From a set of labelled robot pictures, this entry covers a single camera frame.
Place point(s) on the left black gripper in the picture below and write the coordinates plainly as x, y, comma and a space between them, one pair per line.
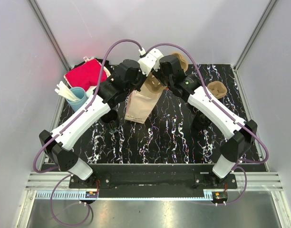
142, 78

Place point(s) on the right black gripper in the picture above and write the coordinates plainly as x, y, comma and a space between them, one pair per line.
157, 71

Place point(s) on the brown pulp cup carrier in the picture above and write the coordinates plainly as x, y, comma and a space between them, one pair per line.
152, 83

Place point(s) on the cream bear paper bag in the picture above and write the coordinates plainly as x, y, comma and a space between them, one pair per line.
141, 103

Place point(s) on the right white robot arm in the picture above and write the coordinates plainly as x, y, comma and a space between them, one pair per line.
239, 133

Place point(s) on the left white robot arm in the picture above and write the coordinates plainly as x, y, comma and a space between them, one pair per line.
58, 143

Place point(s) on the black napkin tray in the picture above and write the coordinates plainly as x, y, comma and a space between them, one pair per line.
107, 67

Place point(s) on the red napkin stack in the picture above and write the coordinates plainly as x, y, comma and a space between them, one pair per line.
85, 75

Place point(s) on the black cup stack left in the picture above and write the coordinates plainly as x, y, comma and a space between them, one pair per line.
111, 121

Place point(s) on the black cup stack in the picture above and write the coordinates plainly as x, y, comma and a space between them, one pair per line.
200, 121
111, 121

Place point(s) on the light blue cup holder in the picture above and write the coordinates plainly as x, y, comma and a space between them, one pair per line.
80, 98

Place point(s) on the black cup stack right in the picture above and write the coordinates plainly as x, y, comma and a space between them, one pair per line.
200, 121

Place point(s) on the white stirrer sticks bundle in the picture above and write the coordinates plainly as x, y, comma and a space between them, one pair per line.
64, 91

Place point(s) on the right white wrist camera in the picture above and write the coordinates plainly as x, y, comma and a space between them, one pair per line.
156, 53

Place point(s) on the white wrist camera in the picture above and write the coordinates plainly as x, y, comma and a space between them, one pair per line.
147, 63
156, 53

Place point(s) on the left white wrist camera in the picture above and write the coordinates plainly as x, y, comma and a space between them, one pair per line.
147, 63

